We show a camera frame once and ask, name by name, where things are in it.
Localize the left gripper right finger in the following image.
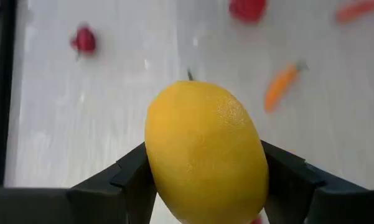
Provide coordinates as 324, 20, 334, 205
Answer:
260, 139, 327, 224

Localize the yellow lemon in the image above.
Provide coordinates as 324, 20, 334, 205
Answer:
144, 68, 270, 224

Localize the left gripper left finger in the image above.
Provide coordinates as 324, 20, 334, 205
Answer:
67, 142, 158, 224

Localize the orange long mini pepper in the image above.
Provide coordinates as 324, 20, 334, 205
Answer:
335, 0, 374, 25
263, 59, 309, 114

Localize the red mini bell pepper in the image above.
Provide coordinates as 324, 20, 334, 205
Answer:
69, 24, 98, 62
228, 0, 268, 25

